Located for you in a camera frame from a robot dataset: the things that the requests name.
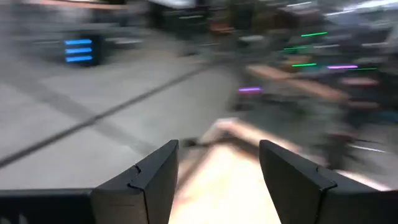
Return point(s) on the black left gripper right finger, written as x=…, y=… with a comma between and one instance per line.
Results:
x=298, y=196

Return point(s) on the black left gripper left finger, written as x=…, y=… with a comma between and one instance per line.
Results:
x=149, y=196

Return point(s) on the wooden workstation table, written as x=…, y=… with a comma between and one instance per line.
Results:
x=280, y=74

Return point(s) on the black computer with blue lights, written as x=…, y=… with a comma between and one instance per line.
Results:
x=79, y=49

